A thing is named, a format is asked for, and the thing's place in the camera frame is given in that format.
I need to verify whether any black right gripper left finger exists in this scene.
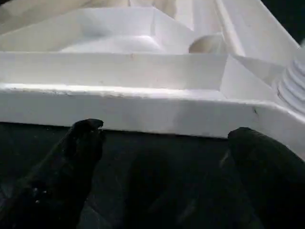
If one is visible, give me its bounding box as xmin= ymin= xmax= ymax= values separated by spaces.
xmin=0 ymin=118 xmax=107 ymax=229

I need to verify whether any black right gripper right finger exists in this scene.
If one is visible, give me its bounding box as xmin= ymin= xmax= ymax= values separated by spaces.
xmin=227 ymin=127 xmax=305 ymax=229

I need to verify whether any white plastic table leg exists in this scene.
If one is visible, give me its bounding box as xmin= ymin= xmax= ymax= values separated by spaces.
xmin=277 ymin=51 xmax=305 ymax=115

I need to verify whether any white plastic table top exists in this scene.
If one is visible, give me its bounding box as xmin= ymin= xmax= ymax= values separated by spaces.
xmin=0 ymin=0 xmax=305 ymax=163

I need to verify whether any black work mat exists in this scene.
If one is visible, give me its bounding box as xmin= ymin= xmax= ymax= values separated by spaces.
xmin=0 ymin=0 xmax=305 ymax=229

